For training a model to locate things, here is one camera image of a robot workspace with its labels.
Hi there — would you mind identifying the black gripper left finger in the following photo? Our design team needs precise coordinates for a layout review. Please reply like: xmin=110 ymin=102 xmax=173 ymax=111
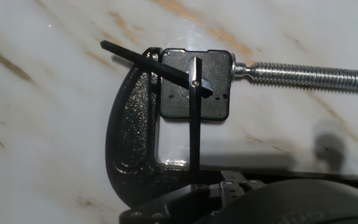
xmin=119 ymin=183 xmax=221 ymax=224

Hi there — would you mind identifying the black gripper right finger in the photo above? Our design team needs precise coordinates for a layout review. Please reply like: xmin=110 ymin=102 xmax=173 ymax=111
xmin=219 ymin=169 xmax=267 ymax=207

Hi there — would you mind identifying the black square clock movement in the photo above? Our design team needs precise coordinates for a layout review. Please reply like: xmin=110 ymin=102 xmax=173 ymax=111
xmin=159 ymin=48 xmax=233 ymax=122

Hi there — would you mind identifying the black metal C-clamp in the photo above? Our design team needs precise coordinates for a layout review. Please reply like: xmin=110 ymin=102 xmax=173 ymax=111
xmin=105 ymin=46 xmax=358 ymax=208

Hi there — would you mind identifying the marble pattern board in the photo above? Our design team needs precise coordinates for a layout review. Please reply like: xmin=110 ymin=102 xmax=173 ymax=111
xmin=0 ymin=0 xmax=358 ymax=224

